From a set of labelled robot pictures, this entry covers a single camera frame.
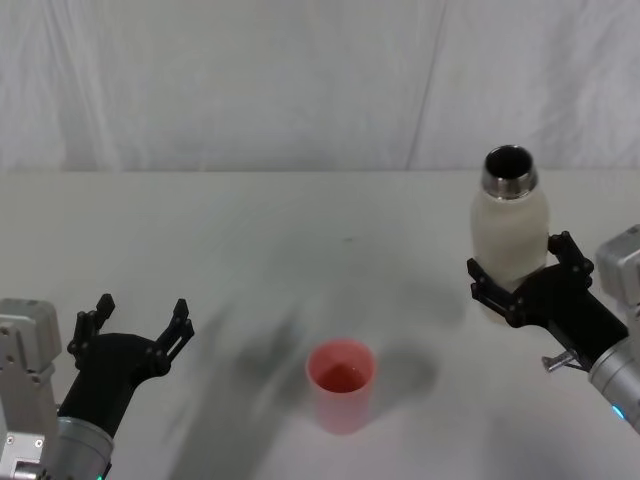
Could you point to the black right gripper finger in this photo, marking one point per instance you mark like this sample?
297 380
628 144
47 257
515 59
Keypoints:
575 262
497 297

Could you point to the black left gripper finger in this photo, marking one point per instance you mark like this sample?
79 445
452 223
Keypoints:
176 335
85 332

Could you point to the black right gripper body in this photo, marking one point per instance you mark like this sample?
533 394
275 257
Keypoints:
565 305

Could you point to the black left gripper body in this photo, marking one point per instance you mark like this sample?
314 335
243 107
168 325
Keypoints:
110 370

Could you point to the cream vacuum bottle steel neck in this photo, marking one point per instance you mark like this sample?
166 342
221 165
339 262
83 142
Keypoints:
510 230

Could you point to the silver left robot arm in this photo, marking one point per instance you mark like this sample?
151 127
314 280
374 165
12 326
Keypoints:
25 350

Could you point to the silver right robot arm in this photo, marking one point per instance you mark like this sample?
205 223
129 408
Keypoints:
617 370

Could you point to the white table cloth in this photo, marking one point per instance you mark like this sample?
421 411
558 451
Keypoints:
250 250

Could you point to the pink plastic cup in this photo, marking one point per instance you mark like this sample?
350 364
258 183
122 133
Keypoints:
340 400

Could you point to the white wrinkled backdrop cloth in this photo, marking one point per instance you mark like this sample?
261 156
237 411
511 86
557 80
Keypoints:
250 85

